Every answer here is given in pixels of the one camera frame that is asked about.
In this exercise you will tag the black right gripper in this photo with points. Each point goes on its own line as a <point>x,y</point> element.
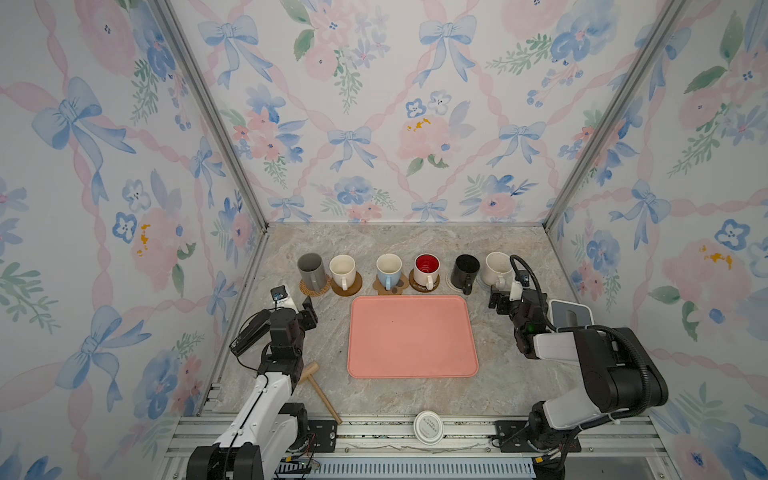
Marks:
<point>505,300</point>

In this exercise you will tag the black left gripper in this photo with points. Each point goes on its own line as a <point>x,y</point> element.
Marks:
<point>307,315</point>

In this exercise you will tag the white mug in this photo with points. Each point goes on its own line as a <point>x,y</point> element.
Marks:
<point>496,270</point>

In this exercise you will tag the black mug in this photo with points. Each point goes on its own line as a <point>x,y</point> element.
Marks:
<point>464,273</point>

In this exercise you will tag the grey mug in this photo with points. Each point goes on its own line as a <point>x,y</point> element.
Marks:
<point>312,270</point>

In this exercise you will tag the cream mug back row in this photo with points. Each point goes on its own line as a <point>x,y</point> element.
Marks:
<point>343,270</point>

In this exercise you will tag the red interior mug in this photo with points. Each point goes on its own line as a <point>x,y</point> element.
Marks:
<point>426,269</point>

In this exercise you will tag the cream mug blue handle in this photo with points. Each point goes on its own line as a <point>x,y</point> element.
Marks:
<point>389,267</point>

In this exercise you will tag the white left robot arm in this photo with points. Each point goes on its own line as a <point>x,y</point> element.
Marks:
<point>269,423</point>

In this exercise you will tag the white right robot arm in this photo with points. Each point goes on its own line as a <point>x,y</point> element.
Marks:
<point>618,378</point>

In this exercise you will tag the wooden mallet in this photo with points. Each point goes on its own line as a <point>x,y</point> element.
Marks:
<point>307,376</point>

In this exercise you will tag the black stapler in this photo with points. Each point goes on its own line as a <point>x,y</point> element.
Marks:
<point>253,329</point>

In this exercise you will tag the light blue woven coaster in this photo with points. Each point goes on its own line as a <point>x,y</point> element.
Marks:
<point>489,289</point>

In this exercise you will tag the woven rattan coaster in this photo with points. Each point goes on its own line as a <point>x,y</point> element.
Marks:
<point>315,293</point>

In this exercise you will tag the round cork wood coaster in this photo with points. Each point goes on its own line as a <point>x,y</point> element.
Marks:
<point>352,289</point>

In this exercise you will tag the pink silicone tray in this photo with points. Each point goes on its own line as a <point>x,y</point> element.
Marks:
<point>411,336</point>

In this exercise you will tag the dark brown round coaster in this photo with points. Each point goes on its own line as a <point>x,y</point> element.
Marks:
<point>421,288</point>

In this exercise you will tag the brown paw print coaster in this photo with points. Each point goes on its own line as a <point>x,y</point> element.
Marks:
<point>396,289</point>

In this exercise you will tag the white round lid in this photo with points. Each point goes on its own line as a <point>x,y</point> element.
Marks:
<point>428,427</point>

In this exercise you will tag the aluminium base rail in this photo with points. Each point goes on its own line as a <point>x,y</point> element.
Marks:
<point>381,447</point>

